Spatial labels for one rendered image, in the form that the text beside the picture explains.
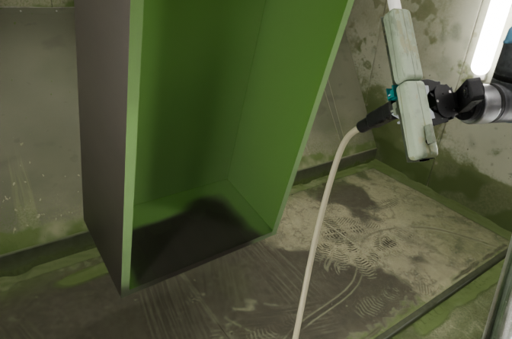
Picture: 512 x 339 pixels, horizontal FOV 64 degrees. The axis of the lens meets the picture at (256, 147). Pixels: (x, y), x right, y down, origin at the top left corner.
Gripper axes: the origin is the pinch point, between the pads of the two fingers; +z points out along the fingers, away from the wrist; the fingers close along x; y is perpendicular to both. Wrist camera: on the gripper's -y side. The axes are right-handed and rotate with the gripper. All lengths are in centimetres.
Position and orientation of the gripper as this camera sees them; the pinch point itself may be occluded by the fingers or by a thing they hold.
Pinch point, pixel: (398, 103)
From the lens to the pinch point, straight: 87.6
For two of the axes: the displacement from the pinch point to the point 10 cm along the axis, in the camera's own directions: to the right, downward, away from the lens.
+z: -9.5, 0.6, -3.2
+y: -3.0, 2.1, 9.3
